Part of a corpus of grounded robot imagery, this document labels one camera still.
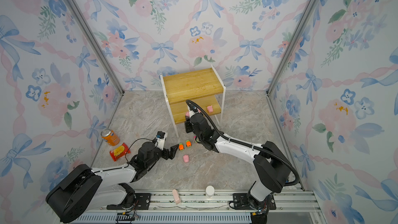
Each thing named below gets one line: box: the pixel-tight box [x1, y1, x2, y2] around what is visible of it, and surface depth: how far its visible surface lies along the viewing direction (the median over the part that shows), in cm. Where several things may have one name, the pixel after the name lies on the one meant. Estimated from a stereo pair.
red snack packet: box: [109, 142, 132, 162], surface depth 90 cm
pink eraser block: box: [172, 188, 181, 205], surface depth 75 cm
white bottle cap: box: [205, 185, 216, 199], surface depth 72 cm
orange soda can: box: [100, 128, 121, 147], surface depth 87 cm
